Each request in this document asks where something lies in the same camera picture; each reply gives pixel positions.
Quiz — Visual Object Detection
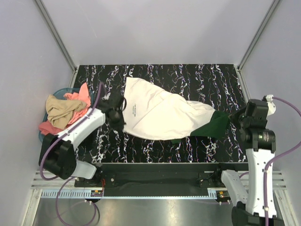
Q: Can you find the cream and green t-shirt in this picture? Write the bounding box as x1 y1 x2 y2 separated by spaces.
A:
123 77 230 142

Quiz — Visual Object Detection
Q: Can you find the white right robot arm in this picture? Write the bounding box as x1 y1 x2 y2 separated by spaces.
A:
213 95 282 226

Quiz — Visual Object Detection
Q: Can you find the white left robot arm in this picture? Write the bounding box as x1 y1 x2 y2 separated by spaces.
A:
39 97 127 186

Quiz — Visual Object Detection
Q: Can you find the beige t-shirt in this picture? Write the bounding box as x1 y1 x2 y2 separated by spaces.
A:
45 95 87 129

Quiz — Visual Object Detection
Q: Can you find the pink t-shirt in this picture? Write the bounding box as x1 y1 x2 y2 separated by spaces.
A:
39 83 91 135

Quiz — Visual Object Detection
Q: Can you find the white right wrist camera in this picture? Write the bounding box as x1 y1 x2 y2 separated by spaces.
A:
262 94 277 116

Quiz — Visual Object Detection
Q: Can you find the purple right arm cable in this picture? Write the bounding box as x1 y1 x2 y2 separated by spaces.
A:
262 95 301 226

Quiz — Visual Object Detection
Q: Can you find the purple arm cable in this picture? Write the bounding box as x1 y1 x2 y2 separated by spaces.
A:
39 81 106 224
262 95 301 226

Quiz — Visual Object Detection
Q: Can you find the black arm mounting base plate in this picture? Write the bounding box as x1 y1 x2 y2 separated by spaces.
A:
74 162 248 194

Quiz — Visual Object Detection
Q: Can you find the left aluminium frame post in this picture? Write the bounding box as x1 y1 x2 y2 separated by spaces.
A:
32 0 78 71

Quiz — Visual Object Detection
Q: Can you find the aluminium frame post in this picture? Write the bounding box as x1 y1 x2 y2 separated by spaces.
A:
32 0 78 71
237 0 283 70

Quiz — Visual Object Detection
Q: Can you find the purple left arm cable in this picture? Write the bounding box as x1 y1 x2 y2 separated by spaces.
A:
39 81 106 224

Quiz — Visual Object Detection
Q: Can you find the right aluminium frame post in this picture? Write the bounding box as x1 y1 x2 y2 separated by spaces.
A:
237 0 283 70

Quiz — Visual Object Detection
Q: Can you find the grey slotted cable duct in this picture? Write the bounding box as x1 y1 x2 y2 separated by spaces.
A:
41 188 217 200

